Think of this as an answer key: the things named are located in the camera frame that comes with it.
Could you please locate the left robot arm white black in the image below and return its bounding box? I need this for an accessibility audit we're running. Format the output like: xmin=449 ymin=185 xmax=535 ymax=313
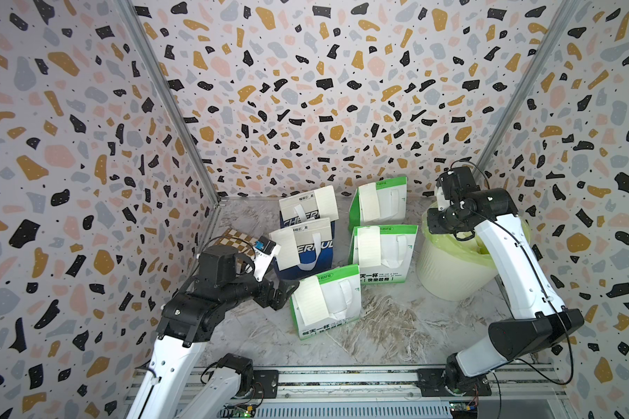
xmin=128 ymin=238 xmax=299 ymax=418

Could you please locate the back blue white bag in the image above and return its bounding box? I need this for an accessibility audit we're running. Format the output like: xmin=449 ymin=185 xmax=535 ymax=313
xmin=279 ymin=190 xmax=320 ymax=228

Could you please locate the green white bag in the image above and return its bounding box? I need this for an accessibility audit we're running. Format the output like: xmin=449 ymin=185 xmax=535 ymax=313
xmin=349 ymin=225 xmax=419 ymax=285
xmin=349 ymin=176 xmax=407 ymax=232
xmin=291 ymin=265 xmax=362 ymax=340

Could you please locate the yellow-green bin liner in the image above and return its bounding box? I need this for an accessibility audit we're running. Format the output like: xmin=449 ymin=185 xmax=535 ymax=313
xmin=422 ymin=211 xmax=496 ymax=270

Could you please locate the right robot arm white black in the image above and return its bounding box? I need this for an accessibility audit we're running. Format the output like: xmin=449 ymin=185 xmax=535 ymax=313
xmin=426 ymin=187 xmax=585 ymax=395

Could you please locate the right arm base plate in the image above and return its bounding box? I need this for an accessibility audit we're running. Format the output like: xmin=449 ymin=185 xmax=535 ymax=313
xmin=416 ymin=368 xmax=492 ymax=397

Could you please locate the corner aluminium post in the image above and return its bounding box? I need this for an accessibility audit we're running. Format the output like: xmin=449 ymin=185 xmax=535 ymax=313
xmin=115 ymin=0 xmax=220 ymax=208
xmin=476 ymin=0 xmax=579 ymax=180

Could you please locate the blue white bag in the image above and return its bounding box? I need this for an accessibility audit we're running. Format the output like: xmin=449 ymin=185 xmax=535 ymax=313
xmin=275 ymin=218 xmax=335 ymax=280
xmin=279 ymin=190 xmax=320 ymax=228

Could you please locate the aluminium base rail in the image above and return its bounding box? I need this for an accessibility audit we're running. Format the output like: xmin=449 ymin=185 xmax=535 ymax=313
xmin=173 ymin=365 xmax=577 ymax=418

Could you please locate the wooden chessboard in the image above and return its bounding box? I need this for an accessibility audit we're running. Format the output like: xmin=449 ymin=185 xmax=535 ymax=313
xmin=214 ymin=228 xmax=258 ymax=248

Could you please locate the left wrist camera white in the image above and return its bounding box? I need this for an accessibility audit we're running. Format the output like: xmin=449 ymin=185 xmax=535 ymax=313
xmin=253 ymin=236 xmax=281 ymax=282

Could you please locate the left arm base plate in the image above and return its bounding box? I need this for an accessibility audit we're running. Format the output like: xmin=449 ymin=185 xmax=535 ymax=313
xmin=233 ymin=369 xmax=280 ymax=401

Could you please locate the right corner aluminium post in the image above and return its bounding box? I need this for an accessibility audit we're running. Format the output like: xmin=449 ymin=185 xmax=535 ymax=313
xmin=476 ymin=0 xmax=579 ymax=180

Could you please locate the left corner aluminium post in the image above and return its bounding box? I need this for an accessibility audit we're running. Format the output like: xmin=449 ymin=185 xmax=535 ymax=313
xmin=115 ymin=0 xmax=220 ymax=208

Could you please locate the front blue white bag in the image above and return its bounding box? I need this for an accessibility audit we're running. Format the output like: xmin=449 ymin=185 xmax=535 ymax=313
xmin=275 ymin=218 xmax=335 ymax=280

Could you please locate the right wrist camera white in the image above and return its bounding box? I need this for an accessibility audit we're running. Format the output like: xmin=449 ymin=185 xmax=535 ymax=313
xmin=435 ymin=167 xmax=480 ymax=211

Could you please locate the white trash bin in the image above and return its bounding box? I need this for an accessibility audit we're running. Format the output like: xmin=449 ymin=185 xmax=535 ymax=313
xmin=416 ymin=236 xmax=498 ymax=302

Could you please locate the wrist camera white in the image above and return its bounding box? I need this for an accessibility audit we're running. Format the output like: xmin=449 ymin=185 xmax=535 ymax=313
xmin=253 ymin=236 xmax=281 ymax=282
xmin=435 ymin=167 xmax=480 ymax=211

